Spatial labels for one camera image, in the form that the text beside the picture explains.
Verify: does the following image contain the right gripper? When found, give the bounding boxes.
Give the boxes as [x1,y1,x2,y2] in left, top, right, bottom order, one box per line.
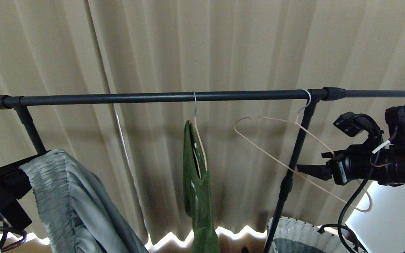
[297,147,388,187]

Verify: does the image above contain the pale grey shorts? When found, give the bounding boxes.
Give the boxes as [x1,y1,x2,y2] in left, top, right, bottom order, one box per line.
[19,149,149,253]

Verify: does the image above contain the green long-sleeved shirt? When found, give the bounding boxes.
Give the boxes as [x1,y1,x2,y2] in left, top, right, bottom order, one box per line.
[183,121,221,253]

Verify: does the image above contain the white laundry basket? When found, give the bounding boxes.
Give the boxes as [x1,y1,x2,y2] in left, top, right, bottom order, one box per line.
[266,216,369,253]

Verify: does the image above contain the pink clothes hanger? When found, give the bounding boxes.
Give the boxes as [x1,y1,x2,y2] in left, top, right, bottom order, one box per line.
[193,92,208,173]
[234,90,373,213]

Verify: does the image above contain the black clothes rack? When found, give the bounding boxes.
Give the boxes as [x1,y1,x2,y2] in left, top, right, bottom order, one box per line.
[0,87,405,253]

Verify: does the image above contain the beige curtain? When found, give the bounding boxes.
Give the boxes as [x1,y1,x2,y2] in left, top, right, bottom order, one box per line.
[0,0,405,246]

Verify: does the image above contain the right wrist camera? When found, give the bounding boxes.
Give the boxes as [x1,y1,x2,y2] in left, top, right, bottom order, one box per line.
[333,112,384,150]

